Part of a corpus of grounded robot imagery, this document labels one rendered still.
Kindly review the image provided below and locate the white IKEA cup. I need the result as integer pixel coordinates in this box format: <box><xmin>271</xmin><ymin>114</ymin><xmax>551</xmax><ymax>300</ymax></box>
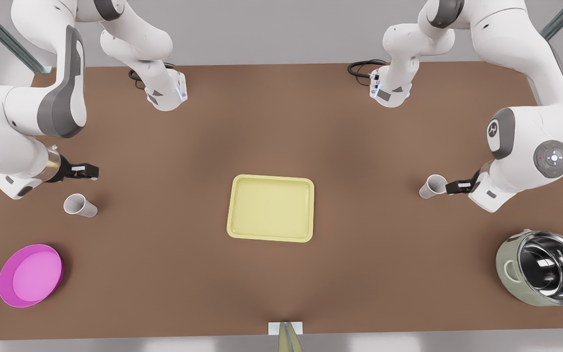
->
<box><xmin>64</xmin><ymin>194</ymin><xmax>98</xmax><ymax>219</ymax></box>
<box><xmin>419</xmin><ymin>175</ymin><xmax>448</xmax><ymax>199</ymax></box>

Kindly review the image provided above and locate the pale yellow tray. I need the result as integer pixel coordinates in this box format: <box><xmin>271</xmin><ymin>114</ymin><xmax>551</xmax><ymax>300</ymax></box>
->
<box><xmin>226</xmin><ymin>174</ymin><xmax>315</xmax><ymax>243</ymax></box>

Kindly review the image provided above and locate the magenta plastic bowl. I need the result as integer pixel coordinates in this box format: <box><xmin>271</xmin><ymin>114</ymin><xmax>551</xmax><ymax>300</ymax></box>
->
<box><xmin>0</xmin><ymin>244</ymin><xmax>64</xmax><ymax>308</ymax></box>

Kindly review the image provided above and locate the green steel-lined pot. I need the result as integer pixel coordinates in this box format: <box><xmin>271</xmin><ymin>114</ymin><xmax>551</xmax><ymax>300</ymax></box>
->
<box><xmin>496</xmin><ymin>229</ymin><xmax>563</xmax><ymax>308</ymax></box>

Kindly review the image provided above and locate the black cable loop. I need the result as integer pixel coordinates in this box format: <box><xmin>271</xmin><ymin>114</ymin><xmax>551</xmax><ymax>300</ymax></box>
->
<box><xmin>347</xmin><ymin>60</ymin><xmax>388</xmax><ymax>88</ymax></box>
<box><xmin>129</xmin><ymin>63</ymin><xmax>174</xmax><ymax>90</ymax></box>

